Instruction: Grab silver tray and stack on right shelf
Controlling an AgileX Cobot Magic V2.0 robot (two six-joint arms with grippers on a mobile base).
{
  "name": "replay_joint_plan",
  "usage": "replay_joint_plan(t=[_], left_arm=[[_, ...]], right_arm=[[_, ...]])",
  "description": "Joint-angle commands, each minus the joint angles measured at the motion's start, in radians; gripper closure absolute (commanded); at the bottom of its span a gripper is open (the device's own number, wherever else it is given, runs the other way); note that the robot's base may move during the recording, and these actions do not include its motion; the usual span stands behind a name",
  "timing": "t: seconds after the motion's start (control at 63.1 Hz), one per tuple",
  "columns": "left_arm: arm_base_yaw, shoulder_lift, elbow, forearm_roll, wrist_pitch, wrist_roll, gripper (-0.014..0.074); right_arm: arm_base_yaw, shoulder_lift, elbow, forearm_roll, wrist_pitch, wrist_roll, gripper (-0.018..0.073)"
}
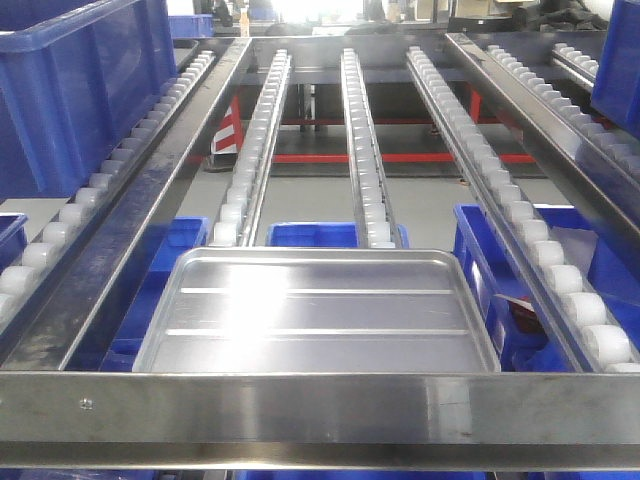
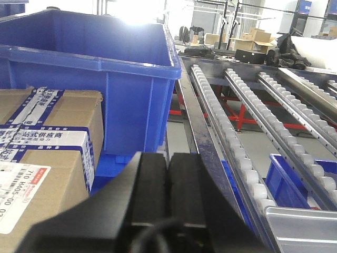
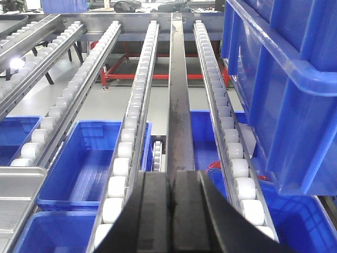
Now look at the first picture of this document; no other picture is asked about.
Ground silver metal tray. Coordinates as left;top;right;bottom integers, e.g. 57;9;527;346
134;247;500;375

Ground steel shelf front beam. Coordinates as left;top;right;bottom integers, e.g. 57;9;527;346
1;372;639;471

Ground blue bin lower centre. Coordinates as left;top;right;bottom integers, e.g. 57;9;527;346
264;221;410;250

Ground centre left roller track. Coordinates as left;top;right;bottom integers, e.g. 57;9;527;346
209;49;292;247

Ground blue bin lower left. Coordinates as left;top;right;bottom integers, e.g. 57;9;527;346
100;216;210;372

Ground large blue crate upper left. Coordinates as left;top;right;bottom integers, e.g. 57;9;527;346
1;1;176;198

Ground blue bin lower right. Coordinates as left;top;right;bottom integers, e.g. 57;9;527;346
453;204;639;372

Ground small blue bin far left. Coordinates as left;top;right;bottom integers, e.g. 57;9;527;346
0;212;28;270

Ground blue crate upper right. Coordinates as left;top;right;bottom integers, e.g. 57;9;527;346
591;1;639;138

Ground red white striped post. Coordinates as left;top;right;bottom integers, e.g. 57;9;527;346
211;96;244;155

